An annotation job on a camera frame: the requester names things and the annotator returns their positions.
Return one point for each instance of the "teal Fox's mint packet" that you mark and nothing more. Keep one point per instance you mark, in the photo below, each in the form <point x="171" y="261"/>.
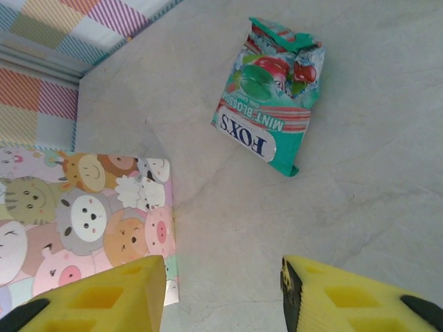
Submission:
<point x="263" y="114"/>

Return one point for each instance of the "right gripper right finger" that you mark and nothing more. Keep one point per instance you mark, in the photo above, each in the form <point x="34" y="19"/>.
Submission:
<point x="346" y="301"/>

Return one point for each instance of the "white paper bag animal print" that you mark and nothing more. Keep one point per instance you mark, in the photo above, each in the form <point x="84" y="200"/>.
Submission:
<point x="86" y="207"/>

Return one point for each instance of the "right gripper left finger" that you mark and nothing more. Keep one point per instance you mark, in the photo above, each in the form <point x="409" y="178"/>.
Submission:
<point x="104" y="304"/>

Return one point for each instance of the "aluminium left frame post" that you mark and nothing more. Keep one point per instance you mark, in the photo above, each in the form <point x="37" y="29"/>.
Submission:
<point x="34" y="60"/>

